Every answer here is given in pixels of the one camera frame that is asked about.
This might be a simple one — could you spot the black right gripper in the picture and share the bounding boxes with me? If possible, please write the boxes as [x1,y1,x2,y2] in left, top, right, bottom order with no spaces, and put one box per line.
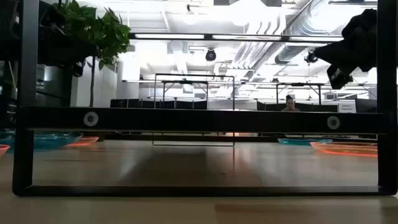
[313,8,379,90]

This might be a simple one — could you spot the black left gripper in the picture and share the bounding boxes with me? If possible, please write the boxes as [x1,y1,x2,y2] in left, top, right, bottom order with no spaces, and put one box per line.
[55,43,99,78]

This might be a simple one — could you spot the blue transparent plate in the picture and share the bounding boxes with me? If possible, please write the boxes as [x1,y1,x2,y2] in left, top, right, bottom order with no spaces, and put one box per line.
[277,138,333,146]
[0,130,84,152]

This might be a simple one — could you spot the silver shelf bolt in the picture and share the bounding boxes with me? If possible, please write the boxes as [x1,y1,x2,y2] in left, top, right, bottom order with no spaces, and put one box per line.
[326,115,341,131]
[83,111,100,128]

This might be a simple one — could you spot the green potted plant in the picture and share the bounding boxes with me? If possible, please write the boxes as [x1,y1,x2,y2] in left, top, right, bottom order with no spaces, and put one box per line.
[52,0,131,108]

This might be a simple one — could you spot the dark glass cabinet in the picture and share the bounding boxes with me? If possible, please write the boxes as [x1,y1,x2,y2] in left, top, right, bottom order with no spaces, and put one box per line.
[34,64,74,108]

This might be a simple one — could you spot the black hanging ceiling lamp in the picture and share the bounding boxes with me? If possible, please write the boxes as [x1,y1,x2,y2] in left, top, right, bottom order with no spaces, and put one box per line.
[304,49,318,65]

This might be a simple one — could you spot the white sign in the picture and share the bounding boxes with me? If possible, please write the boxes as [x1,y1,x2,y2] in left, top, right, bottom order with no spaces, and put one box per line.
[338,100,357,113]

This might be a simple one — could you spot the black desk partition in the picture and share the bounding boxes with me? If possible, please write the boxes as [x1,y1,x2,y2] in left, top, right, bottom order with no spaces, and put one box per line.
[110,98,208,110]
[257,102,339,113]

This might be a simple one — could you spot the person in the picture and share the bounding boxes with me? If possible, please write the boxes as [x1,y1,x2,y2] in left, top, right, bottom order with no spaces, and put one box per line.
[281,95,301,112]

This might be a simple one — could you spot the silver ceiling duct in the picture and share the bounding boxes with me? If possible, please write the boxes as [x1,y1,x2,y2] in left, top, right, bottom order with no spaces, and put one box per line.
[231,0,379,66]

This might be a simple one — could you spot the black metal frame rig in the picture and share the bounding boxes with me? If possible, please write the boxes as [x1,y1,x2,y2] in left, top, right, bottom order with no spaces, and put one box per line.
[161,80,209,110]
[275,82,326,106]

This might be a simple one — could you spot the black aluminium table frame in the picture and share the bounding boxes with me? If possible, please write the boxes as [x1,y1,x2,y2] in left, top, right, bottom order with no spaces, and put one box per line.
[99,133,379,143]

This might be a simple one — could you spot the black hanging camera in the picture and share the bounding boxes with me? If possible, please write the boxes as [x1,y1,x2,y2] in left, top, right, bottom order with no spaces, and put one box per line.
[205,48,218,62]

